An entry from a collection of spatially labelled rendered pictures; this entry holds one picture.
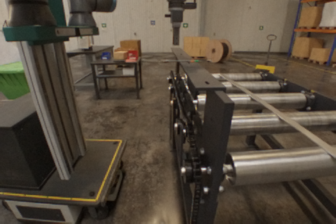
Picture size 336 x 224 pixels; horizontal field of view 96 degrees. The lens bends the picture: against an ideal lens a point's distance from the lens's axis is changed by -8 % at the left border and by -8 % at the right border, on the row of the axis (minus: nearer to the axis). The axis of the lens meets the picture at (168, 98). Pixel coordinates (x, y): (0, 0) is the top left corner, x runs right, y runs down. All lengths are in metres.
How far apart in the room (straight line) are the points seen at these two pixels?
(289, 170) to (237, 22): 11.57
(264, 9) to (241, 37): 2.19
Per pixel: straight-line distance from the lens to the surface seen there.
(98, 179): 1.40
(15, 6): 0.94
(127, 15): 11.24
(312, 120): 1.13
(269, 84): 1.64
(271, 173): 0.69
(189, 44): 8.40
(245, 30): 12.32
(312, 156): 0.79
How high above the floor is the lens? 1.32
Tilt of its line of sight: 22 degrees down
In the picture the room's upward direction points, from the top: straight up
